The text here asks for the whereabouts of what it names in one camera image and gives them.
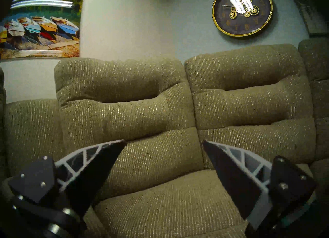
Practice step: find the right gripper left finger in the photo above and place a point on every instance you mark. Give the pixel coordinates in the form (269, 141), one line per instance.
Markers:
(87, 175)

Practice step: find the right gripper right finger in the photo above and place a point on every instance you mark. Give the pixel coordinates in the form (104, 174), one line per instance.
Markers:
(236, 181)

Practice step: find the olive green fabric sofa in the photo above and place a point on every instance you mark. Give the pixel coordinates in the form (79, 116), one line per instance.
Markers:
(159, 106)

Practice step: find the colourful boats wall picture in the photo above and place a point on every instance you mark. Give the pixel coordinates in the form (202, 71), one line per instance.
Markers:
(38, 29)

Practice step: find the gold rimmed wall clock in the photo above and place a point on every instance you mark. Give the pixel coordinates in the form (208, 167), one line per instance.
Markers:
(241, 11)

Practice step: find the lake dock wall picture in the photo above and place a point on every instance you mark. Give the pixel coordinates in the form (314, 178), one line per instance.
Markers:
(313, 19)

